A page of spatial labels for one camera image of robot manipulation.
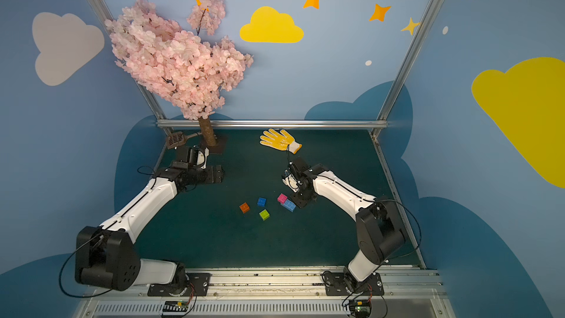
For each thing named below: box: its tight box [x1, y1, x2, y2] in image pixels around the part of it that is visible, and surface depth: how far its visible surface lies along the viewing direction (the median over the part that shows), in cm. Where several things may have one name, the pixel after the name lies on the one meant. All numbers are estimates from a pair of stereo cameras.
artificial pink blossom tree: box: [104, 0, 254, 147], surface depth 77 cm
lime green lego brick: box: [258, 208, 270, 221], surface depth 92 cm
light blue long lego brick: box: [280, 199, 296, 212], surface depth 95 cm
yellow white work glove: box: [259, 128, 303, 154], surface depth 121 cm
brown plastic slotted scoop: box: [166, 131, 202, 150], surface depth 117 cm
